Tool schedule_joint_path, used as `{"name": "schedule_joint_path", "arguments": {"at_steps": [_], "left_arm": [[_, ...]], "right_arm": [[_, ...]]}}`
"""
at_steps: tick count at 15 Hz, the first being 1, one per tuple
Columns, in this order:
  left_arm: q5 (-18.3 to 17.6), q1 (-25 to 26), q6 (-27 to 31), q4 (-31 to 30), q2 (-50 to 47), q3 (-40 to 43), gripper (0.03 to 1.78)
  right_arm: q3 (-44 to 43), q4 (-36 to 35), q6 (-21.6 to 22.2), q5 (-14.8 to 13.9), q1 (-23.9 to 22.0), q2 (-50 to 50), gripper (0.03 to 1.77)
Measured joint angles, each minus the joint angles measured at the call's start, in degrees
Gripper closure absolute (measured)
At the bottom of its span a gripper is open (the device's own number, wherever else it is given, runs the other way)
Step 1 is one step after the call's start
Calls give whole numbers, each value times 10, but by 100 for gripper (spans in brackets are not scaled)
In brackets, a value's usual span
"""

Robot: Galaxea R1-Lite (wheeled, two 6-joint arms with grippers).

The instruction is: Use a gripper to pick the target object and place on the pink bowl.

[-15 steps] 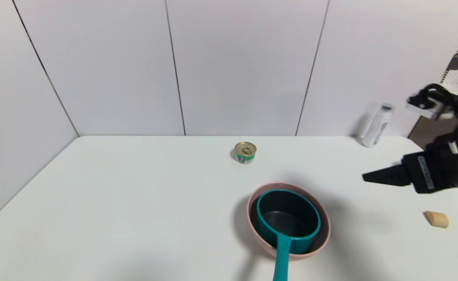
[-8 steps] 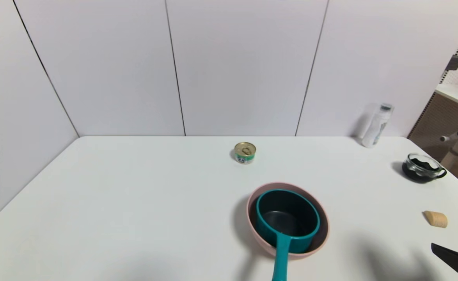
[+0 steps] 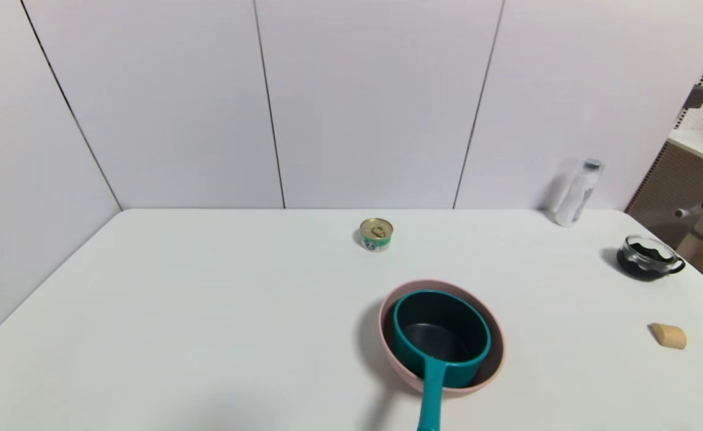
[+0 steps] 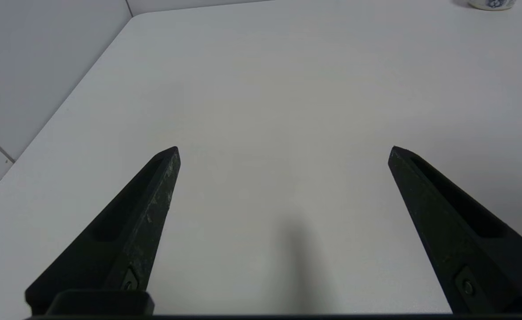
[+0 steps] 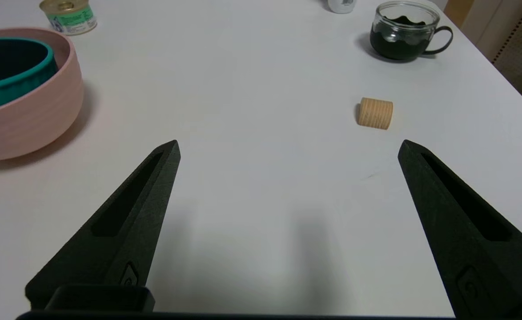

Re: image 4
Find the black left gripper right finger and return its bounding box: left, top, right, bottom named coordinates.
left=388, top=145, right=522, bottom=314

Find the white blue patterned cup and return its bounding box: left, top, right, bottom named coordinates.
left=467, top=0, right=517, bottom=11

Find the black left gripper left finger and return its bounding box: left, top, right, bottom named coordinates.
left=24, top=146, right=181, bottom=315

